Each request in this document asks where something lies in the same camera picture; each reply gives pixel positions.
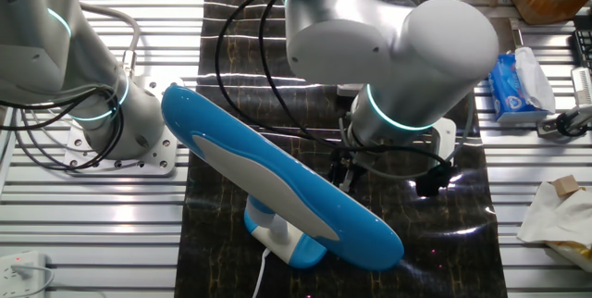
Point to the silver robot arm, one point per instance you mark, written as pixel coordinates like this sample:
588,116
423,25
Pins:
347,34

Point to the small brown cardboard cube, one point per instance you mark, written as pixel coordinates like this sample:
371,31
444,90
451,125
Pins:
565,185

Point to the silver robot mounting plate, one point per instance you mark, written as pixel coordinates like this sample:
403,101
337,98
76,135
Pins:
162,150

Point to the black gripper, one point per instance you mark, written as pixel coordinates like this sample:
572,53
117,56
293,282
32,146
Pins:
358,157

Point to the crumpled white paper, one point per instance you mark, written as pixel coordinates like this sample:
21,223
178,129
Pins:
555,219

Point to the black marble pattern mat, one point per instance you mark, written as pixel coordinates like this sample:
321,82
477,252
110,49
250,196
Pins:
370,224

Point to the white power plug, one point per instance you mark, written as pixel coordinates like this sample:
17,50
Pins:
20,271

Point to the white power strip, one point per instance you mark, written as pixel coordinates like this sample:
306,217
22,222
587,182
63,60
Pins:
18,284

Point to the black keyboard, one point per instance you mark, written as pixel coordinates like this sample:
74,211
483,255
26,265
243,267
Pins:
583,43

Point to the blue tissue pack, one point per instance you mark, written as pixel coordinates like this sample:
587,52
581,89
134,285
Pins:
509,85

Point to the silver ribbed camera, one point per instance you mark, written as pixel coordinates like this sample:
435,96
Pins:
583,86

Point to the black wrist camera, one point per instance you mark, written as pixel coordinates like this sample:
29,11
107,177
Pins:
432,181

